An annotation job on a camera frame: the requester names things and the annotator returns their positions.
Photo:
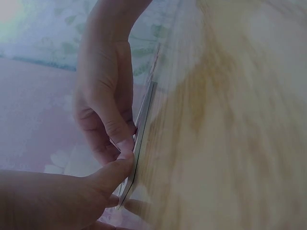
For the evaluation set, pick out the person's left fingers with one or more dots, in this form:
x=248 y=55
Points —
x=139 y=206

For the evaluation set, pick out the person's right thumb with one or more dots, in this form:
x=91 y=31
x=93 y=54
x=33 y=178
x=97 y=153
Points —
x=126 y=83

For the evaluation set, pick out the person's right forearm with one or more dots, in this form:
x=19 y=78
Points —
x=115 y=12

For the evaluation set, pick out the stack of thin cards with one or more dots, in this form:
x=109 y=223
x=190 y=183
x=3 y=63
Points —
x=144 y=124

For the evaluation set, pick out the person's right fingers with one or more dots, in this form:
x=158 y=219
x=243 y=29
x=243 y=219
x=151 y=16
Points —
x=103 y=134

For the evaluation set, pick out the person's left hand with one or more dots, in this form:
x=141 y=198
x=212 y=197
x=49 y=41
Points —
x=52 y=201

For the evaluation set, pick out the person's right hand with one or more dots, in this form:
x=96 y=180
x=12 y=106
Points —
x=103 y=79

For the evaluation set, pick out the person's left thumb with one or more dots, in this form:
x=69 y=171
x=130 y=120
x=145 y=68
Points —
x=112 y=169

